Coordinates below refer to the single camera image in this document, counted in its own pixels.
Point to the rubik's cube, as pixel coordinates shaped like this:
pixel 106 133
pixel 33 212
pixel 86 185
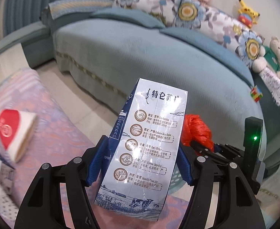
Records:
pixel 256 94

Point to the blue white milk carton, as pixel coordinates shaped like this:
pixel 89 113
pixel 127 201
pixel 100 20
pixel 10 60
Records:
pixel 142 151

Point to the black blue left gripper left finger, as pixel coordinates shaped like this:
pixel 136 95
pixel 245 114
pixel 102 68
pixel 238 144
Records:
pixel 41 207

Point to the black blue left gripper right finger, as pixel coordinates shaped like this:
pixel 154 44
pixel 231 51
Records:
pixel 221 196

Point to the yellow pikachu plush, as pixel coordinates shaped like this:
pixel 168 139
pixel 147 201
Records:
pixel 246 15

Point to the striped sofa armrest cover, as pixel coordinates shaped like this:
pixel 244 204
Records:
pixel 60 8

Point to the red plastic bag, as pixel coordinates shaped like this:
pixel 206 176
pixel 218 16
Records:
pixel 194 129

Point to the floral long pillow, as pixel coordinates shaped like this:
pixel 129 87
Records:
pixel 210 21

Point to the white teddy bear green shirt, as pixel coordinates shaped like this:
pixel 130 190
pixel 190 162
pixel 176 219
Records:
pixel 269 56

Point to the red white paper cup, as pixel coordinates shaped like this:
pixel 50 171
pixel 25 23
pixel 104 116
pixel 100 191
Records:
pixel 16 131

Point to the teal fabric sofa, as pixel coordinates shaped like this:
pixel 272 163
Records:
pixel 108 50

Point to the light blue trash basket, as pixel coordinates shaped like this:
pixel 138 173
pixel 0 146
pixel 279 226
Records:
pixel 176 181

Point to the white dotted cloth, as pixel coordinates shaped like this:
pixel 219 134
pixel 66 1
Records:
pixel 8 209

